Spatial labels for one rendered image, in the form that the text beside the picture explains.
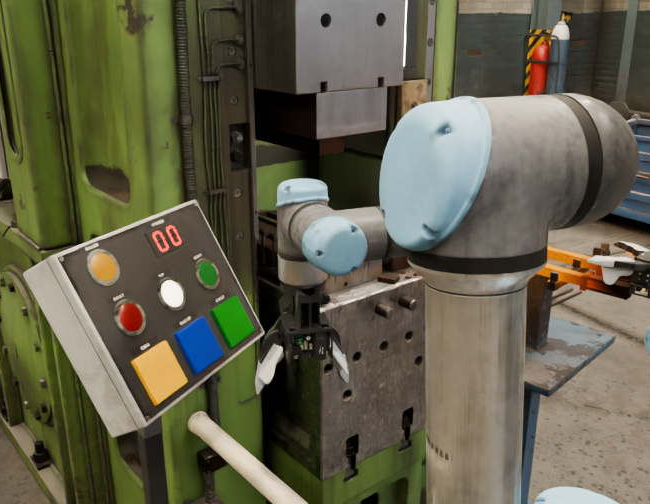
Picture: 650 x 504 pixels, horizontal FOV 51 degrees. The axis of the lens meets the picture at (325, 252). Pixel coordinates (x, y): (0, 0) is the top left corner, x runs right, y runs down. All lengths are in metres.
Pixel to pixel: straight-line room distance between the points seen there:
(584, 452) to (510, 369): 2.19
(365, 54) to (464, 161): 1.02
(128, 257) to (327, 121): 0.55
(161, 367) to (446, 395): 0.58
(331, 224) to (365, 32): 0.70
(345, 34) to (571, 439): 1.87
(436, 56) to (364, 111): 0.42
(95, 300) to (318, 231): 0.36
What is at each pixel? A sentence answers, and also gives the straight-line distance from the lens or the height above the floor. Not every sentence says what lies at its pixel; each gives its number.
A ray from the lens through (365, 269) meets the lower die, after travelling 1.63.
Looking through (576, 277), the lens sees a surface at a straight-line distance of 1.68.
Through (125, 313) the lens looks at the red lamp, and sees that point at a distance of 1.08.
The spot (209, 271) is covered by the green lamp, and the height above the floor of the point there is 1.09.
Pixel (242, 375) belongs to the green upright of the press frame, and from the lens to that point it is 1.70.
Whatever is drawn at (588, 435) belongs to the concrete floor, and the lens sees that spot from 2.88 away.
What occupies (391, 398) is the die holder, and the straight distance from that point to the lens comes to 1.77.
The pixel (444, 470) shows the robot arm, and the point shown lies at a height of 1.15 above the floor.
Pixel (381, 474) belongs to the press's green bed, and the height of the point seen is 0.39.
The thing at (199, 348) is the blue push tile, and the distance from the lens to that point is 1.15.
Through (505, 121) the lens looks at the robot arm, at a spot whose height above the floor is 1.45.
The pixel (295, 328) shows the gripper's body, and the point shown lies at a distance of 1.05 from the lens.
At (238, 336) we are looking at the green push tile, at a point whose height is 0.99.
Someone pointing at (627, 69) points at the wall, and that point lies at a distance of 10.70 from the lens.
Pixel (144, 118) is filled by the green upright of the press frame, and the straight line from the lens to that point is 1.41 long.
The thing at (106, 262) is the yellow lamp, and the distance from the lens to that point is 1.09.
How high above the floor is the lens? 1.53
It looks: 20 degrees down
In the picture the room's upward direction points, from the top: straight up
